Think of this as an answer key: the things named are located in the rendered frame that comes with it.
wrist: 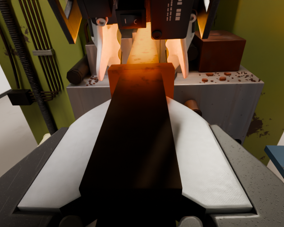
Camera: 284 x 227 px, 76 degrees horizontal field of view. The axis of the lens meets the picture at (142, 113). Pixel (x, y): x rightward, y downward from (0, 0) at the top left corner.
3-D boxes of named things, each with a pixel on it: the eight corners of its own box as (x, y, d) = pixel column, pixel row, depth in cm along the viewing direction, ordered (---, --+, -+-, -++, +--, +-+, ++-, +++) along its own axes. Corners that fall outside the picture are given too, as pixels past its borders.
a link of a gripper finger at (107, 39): (87, 106, 18) (73, 26, 10) (94, 61, 21) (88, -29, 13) (118, 108, 19) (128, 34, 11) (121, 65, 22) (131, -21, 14)
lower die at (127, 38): (181, 73, 40) (185, 30, 35) (90, 75, 40) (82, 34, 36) (166, 36, 75) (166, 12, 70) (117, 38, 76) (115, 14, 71)
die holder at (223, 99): (219, 212, 58) (265, 82, 34) (101, 211, 60) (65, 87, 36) (187, 115, 105) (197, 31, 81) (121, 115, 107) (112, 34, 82)
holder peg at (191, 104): (201, 121, 34) (203, 109, 33) (186, 121, 34) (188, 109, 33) (196, 110, 38) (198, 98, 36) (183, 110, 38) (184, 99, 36)
